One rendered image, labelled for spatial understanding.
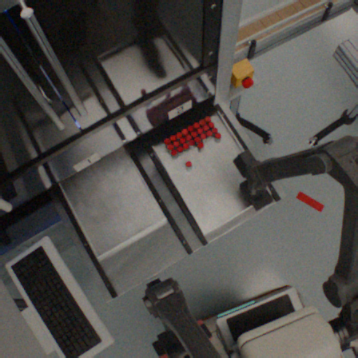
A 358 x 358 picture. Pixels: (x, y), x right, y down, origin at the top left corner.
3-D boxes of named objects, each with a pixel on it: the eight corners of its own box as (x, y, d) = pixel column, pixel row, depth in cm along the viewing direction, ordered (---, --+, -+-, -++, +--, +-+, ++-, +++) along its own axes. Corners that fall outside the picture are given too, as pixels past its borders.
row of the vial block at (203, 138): (170, 155, 157) (169, 151, 152) (215, 130, 159) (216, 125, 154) (173, 161, 156) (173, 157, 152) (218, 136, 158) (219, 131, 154)
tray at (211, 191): (153, 149, 158) (152, 146, 154) (217, 114, 160) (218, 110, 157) (203, 235, 150) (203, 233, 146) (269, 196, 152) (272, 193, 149)
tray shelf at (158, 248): (43, 181, 158) (41, 180, 156) (212, 86, 165) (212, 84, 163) (107, 303, 147) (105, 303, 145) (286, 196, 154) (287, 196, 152)
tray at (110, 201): (53, 173, 157) (50, 170, 153) (117, 137, 159) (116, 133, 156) (98, 258, 149) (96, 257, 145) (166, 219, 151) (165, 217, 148)
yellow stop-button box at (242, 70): (224, 73, 156) (225, 62, 149) (241, 64, 157) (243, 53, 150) (236, 89, 154) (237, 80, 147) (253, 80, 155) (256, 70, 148)
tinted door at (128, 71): (82, 130, 125) (3, 5, 68) (215, 57, 130) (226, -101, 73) (83, 132, 125) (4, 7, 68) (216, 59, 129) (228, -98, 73)
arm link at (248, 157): (254, 181, 124) (279, 169, 126) (232, 149, 128) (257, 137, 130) (246, 198, 135) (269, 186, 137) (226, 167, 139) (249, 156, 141)
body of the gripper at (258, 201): (256, 176, 145) (257, 167, 139) (272, 201, 142) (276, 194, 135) (238, 185, 145) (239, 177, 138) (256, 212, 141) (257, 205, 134)
